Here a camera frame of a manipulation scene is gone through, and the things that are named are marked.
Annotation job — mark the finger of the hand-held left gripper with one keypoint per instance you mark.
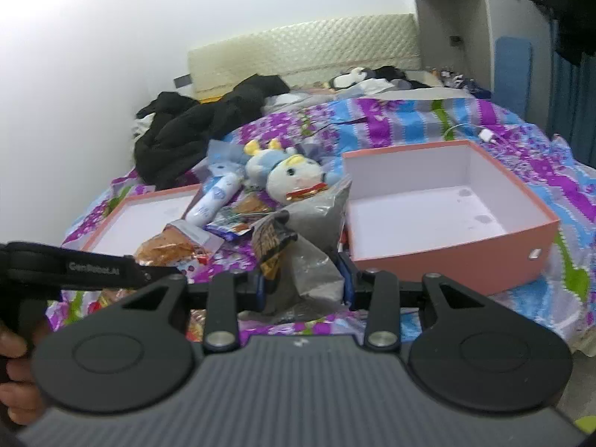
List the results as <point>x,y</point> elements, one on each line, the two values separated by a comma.
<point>107,270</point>

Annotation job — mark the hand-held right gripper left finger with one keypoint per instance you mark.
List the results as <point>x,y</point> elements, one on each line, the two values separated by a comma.
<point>259,291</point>

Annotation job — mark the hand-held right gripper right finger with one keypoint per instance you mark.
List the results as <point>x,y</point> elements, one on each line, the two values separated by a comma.
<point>345,284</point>

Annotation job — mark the black yellow snack packet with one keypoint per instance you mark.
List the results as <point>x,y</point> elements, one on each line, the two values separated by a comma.
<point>272,242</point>

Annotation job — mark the orange white snack packet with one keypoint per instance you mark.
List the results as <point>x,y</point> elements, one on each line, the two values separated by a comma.
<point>163,244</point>

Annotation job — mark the grey foil snack bag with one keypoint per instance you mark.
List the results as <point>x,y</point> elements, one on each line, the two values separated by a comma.
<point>316,223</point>

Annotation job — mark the blue snack packet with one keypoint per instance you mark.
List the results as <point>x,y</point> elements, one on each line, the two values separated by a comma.
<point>228,229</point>

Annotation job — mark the orange crisp snack packet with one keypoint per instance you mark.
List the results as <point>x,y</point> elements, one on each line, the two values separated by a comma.
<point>251,206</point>

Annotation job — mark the pink cardboard box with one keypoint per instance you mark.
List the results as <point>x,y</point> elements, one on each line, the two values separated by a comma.
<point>465,260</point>

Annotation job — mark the person's left hand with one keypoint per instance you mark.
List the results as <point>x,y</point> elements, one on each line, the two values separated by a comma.
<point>18,396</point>

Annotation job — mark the pink box lid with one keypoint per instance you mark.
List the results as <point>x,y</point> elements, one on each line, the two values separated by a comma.
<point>135,219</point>

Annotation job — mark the white bottle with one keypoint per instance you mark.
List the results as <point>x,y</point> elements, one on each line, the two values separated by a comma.
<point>212,198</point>

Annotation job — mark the blue white plush doll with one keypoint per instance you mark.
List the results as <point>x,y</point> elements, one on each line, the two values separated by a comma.
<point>288,179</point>

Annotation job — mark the clear blue plastic wrapper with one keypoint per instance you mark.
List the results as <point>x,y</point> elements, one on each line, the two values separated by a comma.
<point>221,153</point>

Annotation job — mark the white cloth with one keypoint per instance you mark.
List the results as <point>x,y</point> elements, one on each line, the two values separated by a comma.
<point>142,125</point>

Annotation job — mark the black jacket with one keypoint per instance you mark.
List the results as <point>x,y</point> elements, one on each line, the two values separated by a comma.
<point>186,135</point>

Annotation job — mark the purple blue floral blanket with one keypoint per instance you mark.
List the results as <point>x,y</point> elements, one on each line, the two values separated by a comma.
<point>396,121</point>

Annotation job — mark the white garment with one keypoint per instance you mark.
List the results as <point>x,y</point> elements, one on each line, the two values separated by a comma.
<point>372,86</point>

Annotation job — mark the white charger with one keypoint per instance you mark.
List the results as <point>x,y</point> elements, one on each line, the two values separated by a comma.
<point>489,136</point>

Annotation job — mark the penguin plush toy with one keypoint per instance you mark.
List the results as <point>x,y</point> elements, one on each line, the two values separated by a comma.
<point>351,77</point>

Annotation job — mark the black clothes heap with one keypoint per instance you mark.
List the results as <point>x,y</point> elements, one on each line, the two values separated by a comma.
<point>391,72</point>

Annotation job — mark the blue bedside table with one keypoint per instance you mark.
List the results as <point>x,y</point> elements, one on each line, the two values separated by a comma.
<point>470,87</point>

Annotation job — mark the group of small bottles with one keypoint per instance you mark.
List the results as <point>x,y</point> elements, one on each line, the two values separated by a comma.
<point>447,74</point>

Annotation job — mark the cream quilted headboard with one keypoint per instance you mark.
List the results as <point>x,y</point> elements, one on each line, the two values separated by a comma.
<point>302,51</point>

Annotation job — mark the blue curtain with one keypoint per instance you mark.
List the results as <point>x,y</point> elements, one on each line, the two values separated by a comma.
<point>572,111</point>

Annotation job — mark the grey wardrobe cabinet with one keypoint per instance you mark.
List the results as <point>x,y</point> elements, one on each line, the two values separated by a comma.
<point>507,14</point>

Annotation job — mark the grey wall plate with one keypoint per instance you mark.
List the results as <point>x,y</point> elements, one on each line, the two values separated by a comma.
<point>183,81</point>

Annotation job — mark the wall socket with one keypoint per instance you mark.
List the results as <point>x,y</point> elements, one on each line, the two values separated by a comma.
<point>455,41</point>

